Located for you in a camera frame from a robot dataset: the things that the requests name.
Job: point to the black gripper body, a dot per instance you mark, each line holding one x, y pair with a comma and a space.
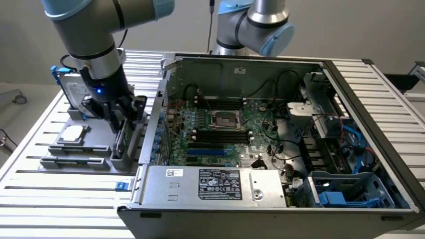
110, 90

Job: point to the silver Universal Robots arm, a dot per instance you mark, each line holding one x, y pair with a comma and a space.
86, 32

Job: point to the silver CPU chip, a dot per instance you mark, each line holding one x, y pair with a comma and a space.
74, 133

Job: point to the grey parts rack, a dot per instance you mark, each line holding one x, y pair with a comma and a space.
99, 159

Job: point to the green RAM stick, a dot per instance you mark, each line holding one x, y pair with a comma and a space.
71, 162

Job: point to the short black expansion slot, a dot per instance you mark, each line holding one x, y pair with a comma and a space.
194, 159

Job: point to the blue case latch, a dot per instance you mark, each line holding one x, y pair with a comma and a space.
120, 186

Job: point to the white sticker with barcode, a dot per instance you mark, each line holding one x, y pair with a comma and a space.
174, 172

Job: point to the grey caster wheel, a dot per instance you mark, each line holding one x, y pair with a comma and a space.
20, 97

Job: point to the blue expansion slot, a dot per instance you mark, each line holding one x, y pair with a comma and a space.
207, 152

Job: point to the black RAM slot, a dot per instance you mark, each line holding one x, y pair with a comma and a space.
223, 104
223, 101
220, 134
220, 141
220, 131
220, 138
223, 98

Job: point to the CPU socket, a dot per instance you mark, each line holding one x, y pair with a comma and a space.
227, 120

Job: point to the silver power supply unit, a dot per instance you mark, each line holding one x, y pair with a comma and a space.
186, 191

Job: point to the black power supply label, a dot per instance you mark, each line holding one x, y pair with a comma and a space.
220, 184

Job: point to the green motherboard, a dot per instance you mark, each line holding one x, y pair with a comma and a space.
256, 139

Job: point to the silver chipset heat sink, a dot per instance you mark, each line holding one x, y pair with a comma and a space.
252, 163

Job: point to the silver metal disk bay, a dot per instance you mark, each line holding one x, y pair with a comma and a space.
312, 117

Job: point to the open black PC case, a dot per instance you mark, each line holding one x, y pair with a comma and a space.
266, 219

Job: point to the blue drive cage latch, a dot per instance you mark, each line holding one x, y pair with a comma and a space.
332, 199

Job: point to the grey-blue plastic drive cage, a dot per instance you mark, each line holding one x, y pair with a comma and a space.
361, 181

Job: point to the hard disk with blue bracket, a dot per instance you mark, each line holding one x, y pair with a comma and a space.
72, 87

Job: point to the black bracket with silver rail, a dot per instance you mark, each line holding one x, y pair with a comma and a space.
403, 79

